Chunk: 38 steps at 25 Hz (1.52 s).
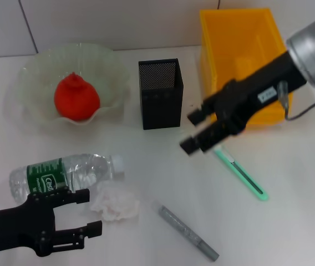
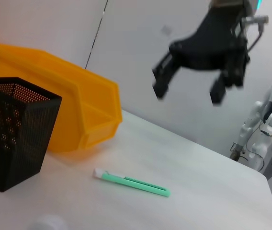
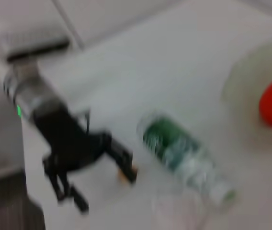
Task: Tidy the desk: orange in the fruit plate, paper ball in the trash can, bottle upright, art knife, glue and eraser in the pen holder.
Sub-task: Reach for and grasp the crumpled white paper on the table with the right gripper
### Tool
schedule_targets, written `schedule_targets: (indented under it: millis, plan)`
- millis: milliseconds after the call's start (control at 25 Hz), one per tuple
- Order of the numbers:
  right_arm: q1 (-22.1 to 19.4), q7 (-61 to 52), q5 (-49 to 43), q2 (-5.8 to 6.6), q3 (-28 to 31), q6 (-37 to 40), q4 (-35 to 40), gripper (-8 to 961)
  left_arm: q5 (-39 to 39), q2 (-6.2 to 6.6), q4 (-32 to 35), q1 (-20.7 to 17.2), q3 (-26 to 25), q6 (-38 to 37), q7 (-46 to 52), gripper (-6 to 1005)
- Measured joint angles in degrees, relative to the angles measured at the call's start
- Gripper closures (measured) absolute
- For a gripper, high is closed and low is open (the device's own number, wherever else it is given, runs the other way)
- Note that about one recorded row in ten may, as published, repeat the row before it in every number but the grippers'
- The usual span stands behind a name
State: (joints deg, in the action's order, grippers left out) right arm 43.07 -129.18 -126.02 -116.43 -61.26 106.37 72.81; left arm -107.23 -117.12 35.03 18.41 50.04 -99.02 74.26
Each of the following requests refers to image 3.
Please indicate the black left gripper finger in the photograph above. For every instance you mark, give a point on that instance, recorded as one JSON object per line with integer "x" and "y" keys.
{"x": 64, "y": 184}
{"x": 124, "y": 160}

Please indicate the translucent wavy fruit plate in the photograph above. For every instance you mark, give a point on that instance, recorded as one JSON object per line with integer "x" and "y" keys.
{"x": 243, "y": 95}

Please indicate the clear green-label water bottle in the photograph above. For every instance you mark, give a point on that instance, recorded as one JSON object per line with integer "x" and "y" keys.
{"x": 169, "y": 141}

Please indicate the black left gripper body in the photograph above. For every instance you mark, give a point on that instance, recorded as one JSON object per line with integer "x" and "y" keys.
{"x": 71, "y": 146}

